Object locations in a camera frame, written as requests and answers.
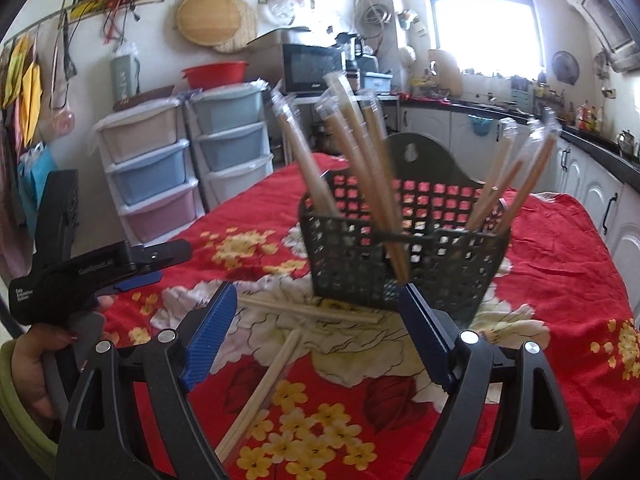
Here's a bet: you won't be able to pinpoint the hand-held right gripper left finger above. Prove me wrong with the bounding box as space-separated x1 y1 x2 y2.
55 281 239 480

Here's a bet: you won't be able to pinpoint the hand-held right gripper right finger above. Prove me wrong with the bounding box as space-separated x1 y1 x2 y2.
398 282 583 480

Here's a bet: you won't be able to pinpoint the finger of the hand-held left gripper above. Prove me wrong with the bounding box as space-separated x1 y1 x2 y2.
125 238 194 275
102 270 164 297

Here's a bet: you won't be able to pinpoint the dark green plastic basket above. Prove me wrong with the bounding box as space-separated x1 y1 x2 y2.
298 132 512 329

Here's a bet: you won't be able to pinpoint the person's left forearm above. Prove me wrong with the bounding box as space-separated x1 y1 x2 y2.
0 339 60 477

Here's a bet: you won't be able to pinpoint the person's left hand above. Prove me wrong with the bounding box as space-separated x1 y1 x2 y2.
11 322 78 418

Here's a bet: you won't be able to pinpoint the pastel plastic drawer unit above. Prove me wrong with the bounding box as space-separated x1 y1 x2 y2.
94 96 204 247

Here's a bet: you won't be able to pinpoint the blue bag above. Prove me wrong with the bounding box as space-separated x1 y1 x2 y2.
17 142 57 222

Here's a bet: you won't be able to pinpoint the pale blue plastic drawer unit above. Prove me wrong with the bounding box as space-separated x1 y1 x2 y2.
184 82 275 211

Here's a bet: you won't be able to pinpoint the red floral tablecloth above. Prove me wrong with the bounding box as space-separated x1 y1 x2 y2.
100 152 640 480

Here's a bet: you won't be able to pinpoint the brown tray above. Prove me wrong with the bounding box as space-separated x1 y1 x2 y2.
112 85 177 113

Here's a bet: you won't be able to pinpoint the pink round strainer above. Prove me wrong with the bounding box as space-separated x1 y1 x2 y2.
51 107 77 136

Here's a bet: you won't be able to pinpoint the light green container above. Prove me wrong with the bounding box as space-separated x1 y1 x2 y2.
110 52 141 104

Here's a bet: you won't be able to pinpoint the red plastic basin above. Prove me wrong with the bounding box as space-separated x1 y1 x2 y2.
181 61 250 90

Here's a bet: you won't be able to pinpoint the yellow hanging cloths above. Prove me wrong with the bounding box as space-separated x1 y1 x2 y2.
2 35 44 144

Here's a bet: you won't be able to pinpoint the blue hanging basket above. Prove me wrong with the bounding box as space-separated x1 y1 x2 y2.
468 112 494 137

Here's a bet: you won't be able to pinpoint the black microwave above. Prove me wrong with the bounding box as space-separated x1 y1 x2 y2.
282 42 347 97

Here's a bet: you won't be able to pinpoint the round woven tray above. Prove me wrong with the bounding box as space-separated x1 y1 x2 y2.
212 0 259 55

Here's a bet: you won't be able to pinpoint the round bamboo tray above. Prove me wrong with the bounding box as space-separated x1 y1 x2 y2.
176 0 246 47

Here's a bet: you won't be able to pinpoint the small grey appliance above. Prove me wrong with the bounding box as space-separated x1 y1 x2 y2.
360 55 394 94

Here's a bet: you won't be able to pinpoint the beige jar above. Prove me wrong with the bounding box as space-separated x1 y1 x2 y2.
429 49 462 97

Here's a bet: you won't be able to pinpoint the group of condiment bottles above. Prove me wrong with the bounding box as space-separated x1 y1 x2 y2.
570 101 609 134

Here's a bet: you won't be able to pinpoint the hanging glass bowl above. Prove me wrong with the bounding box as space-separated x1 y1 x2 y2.
267 0 296 26

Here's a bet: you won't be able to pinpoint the black blender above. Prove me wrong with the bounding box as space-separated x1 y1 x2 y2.
336 32 364 92

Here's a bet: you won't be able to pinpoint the small dark fan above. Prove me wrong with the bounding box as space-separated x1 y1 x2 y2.
551 51 580 84

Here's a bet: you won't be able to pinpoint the window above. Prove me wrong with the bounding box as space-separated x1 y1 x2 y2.
429 0 544 75

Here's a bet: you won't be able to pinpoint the range hood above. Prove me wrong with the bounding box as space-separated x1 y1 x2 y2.
562 0 640 74

